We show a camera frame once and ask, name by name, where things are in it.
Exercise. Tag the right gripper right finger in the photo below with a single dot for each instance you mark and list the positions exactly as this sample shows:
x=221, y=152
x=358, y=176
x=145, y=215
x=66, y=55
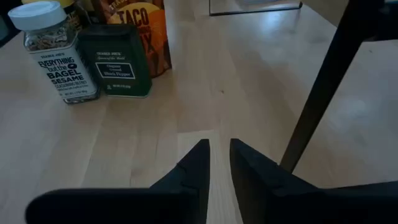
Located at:
x=295, y=205

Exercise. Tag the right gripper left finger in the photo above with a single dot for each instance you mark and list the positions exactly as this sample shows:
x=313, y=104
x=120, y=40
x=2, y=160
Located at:
x=140, y=208

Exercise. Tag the green black pepper tin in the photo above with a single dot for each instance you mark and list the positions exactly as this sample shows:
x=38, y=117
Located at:
x=118, y=68

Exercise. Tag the everything bagel seasoning jar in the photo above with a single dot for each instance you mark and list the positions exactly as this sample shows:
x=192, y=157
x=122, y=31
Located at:
x=62, y=71

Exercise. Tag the orange taco seasoning packet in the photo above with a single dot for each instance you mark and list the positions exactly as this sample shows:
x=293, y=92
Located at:
x=149, y=28

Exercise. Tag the chili onion jar yellow lid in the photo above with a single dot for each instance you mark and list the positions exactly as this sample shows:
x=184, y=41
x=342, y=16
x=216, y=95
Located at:
x=73, y=18

